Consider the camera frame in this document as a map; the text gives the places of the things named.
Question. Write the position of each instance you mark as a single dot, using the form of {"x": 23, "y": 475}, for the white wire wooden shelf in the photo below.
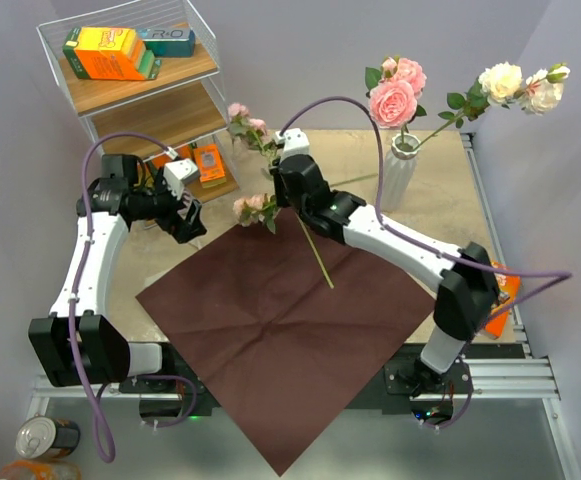
{"x": 183, "y": 105}

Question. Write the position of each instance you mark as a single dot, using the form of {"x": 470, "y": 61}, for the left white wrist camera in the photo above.
{"x": 178, "y": 174}

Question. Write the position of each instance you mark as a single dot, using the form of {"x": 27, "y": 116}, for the metal tin can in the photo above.
{"x": 44, "y": 437}

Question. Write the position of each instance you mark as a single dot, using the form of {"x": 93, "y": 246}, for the orange sponge pack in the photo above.
{"x": 109, "y": 53}

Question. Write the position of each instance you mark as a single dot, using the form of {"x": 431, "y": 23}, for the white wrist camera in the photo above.
{"x": 291, "y": 142}
{"x": 178, "y": 174}

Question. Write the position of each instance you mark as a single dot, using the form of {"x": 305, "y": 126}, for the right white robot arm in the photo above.
{"x": 462, "y": 279}

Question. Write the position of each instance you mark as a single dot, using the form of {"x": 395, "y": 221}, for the peach pink flower stem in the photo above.
{"x": 263, "y": 209}

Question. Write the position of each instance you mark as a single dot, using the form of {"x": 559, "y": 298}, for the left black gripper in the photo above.
{"x": 182, "y": 230}

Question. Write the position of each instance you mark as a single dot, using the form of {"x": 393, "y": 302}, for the purple wavy cloth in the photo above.
{"x": 187, "y": 202}

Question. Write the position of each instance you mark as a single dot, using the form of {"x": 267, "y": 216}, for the cream white flower stem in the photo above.
{"x": 504, "y": 85}

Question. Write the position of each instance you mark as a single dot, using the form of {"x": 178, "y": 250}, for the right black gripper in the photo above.
{"x": 277, "y": 181}

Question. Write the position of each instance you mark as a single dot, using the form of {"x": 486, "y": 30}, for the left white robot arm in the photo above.
{"x": 115, "y": 201}

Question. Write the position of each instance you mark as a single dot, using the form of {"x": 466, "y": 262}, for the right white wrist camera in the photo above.
{"x": 291, "y": 142}

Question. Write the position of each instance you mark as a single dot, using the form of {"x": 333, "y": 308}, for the orange blister pack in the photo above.
{"x": 210, "y": 164}

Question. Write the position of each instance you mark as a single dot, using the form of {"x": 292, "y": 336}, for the teal box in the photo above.
{"x": 174, "y": 42}

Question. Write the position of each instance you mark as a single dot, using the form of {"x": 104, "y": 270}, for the white ribbed vase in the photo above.
{"x": 399, "y": 164}

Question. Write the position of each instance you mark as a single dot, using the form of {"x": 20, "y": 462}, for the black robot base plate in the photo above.
{"x": 399, "y": 387}

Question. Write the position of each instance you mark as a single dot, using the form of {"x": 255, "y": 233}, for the red wrapping paper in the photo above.
{"x": 253, "y": 297}

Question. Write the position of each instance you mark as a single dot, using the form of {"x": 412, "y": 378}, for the orange razor package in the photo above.
{"x": 508, "y": 289}

